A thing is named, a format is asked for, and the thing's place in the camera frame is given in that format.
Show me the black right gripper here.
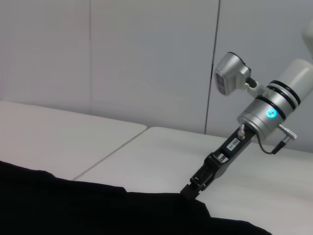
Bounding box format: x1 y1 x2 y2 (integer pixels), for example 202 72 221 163
180 123 257 200

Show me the black t-shirt with white print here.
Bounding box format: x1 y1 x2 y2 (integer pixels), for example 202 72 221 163
0 160 272 235

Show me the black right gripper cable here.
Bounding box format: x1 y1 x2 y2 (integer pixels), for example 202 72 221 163
256 124 298 155

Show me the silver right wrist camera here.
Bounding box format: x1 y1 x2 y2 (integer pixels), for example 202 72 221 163
214 51 260 96

